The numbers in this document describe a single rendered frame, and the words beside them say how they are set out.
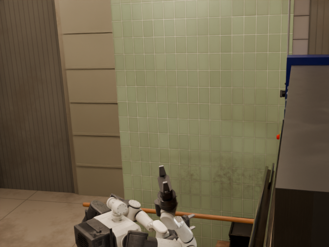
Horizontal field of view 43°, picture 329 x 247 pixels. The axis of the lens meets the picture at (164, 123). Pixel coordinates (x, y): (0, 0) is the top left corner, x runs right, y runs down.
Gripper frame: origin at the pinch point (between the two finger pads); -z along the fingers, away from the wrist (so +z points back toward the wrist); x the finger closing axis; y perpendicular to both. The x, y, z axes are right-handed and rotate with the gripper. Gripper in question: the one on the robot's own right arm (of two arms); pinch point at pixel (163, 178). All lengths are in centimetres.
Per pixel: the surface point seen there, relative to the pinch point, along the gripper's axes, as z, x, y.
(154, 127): 107, 174, 7
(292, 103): -40, -14, 52
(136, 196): 176, 156, -23
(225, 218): 73, 27, 35
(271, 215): -14, -43, 34
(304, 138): -59, -53, 38
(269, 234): -20, -54, 29
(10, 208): 272, 270, -199
